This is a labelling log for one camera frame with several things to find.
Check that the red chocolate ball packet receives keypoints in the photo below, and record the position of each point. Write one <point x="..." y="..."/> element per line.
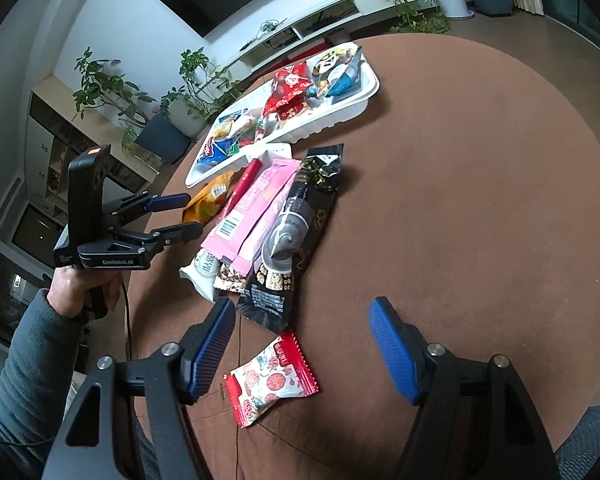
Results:
<point x="285" y="92"/>

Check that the person's left forearm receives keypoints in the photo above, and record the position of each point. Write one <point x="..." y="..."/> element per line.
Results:
<point x="25" y="375"/>

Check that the round brown table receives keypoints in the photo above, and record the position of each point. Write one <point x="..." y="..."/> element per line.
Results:
<point x="455" y="210"/>

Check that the red and white candy packet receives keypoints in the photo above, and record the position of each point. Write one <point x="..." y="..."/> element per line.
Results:
<point x="270" y="380"/>

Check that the clear nut packet blue top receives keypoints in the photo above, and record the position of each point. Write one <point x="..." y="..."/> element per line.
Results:
<point x="215" y="152"/>

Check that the panda print snack packet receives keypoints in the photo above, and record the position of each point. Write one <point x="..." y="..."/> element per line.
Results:
<point x="330" y="60"/>

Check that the small plant grey pot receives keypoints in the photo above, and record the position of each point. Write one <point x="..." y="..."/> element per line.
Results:
<point x="185" y="117"/>

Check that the long black snack packet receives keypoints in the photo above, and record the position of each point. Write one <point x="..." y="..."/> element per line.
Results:
<point x="300" y="240"/>

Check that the person's left hand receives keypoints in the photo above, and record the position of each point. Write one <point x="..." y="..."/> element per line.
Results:
<point x="67" y="290"/>

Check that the red and white stick packet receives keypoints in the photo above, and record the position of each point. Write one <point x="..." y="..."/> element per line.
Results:
<point x="200" y="272"/>

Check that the small white box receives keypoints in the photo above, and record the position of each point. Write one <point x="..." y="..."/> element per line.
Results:
<point x="279" y="151"/>

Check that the tall leafy plant blue pot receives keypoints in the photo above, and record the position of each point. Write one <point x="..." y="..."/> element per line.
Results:
<point x="165" y="137"/>

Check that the orange snack packet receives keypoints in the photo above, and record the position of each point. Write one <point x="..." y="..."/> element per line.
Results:
<point x="205" y="200"/>

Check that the white plastic tray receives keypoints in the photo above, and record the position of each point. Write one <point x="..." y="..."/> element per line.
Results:
<point x="325" y="115"/>

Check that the pink snack packet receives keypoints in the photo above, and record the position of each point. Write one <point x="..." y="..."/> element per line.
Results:
<point x="250" y="210"/>

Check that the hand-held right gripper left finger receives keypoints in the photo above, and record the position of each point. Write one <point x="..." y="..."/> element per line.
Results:
<point x="210" y="345"/>

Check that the white television cabinet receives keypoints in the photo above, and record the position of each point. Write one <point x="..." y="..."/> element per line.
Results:
<point x="375" y="2"/>

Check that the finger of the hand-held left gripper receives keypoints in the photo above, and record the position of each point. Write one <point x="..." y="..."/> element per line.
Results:
<point x="180" y="232"/>
<point x="170" y="201"/>

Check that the grey fabric seat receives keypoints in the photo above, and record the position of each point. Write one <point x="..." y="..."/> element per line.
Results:
<point x="590" y="440"/>

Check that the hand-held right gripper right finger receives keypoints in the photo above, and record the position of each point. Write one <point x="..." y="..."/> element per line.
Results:
<point x="395" y="355"/>

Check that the light blue snack packet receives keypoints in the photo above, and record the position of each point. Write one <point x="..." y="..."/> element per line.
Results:
<point x="345" y="82"/>

